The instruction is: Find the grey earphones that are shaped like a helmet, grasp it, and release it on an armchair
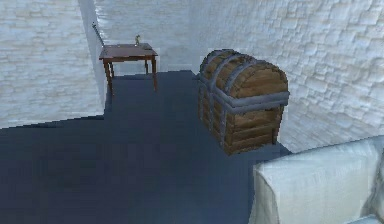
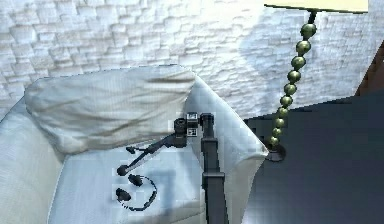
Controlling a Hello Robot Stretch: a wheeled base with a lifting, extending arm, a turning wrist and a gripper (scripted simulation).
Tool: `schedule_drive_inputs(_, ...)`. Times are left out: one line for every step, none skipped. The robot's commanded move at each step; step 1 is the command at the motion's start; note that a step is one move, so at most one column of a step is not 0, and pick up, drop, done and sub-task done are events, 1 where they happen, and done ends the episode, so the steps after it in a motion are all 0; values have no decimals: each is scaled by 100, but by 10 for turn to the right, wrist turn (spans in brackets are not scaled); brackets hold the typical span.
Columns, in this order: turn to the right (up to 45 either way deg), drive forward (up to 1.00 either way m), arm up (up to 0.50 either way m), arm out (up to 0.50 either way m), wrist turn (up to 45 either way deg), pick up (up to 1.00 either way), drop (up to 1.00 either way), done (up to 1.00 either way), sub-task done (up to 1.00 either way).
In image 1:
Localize white armchair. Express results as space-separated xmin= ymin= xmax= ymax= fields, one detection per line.
xmin=248 ymin=134 xmax=384 ymax=224

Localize wooden treasure chest grey bands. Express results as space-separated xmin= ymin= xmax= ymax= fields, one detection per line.
xmin=197 ymin=48 xmax=290 ymax=156

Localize thin dark leaning rod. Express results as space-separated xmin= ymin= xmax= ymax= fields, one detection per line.
xmin=91 ymin=22 xmax=106 ymax=48

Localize brown wooden side table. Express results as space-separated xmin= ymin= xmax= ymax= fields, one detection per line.
xmin=98 ymin=42 xmax=159 ymax=96

